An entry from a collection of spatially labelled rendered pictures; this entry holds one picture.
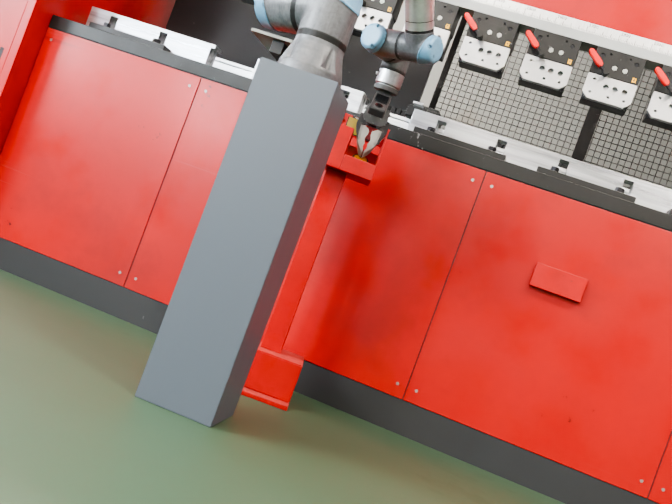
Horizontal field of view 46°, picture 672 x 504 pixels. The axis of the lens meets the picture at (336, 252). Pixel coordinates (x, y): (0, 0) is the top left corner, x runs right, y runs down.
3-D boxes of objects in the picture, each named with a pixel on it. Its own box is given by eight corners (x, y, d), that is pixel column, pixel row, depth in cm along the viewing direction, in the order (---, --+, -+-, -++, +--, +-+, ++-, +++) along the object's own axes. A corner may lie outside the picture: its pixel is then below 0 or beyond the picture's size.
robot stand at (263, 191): (210, 428, 165) (338, 82, 166) (133, 396, 168) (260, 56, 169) (233, 415, 183) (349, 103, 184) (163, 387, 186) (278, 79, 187)
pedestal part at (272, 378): (215, 385, 209) (231, 342, 209) (227, 371, 234) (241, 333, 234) (286, 411, 209) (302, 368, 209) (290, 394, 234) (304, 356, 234)
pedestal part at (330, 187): (260, 346, 222) (326, 166, 222) (261, 344, 228) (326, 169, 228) (280, 353, 222) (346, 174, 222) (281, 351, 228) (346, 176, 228)
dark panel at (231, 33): (149, 70, 333) (186, -28, 333) (151, 71, 335) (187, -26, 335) (399, 153, 308) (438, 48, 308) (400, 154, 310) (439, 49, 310)
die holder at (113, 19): (82, 30, 281) (92, 5, 281) (91, 36, 287) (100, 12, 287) (206, 71, 270) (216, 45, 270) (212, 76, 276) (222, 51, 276)
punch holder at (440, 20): (398, 41, 256) (415, -7, 256) (401, 49, 264) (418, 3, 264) (441, 54, 252) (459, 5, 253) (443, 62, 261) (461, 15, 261)
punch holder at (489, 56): (456, 58, 251) (474, 10, 252) (458, 66, 260) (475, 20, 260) (502, 72, 248) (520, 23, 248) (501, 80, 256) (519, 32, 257)
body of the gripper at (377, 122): (383, 133, 230) (398, 94, 230) (384, 131, 222) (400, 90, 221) (359, 124, 230) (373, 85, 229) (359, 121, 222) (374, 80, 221)
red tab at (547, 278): (529, 284, 229) (537, 262, 229) (529, 285, 231) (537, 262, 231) (580, 302, 226) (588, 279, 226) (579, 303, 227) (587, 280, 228)
